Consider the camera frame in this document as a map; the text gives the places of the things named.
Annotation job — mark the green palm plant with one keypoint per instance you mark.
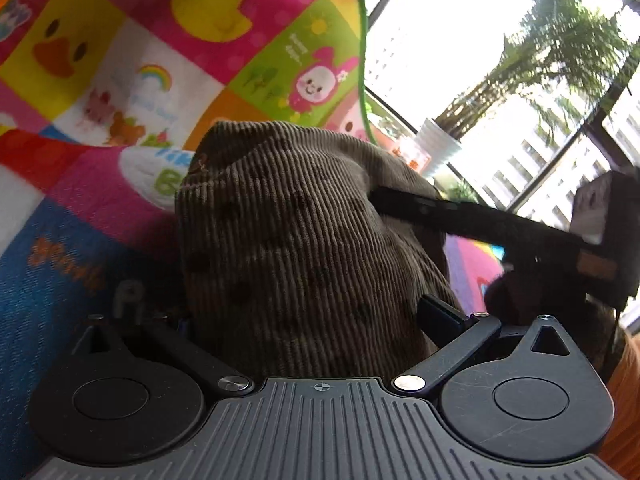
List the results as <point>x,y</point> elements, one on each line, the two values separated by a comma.
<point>550,50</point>

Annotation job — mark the person's orange clothing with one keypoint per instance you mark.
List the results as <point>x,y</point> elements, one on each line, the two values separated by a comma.
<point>625,410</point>

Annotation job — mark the orange printed box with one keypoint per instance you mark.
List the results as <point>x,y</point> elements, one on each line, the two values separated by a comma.
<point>412,156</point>

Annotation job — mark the colourful cartoon play mat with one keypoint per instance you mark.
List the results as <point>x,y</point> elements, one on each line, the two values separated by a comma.
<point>100,110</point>

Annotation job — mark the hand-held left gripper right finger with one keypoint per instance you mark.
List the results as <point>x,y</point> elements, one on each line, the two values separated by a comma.
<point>441,316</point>

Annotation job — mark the white ribbed plant pot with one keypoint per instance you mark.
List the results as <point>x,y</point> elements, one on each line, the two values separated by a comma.
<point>440,147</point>

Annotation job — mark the black window frame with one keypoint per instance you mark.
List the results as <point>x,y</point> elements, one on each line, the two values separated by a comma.
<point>595,122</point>

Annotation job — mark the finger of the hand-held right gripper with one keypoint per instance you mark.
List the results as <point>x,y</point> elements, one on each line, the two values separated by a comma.
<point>475,220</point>

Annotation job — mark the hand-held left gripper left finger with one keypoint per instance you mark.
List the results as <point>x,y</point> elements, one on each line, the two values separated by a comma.
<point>170,341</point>

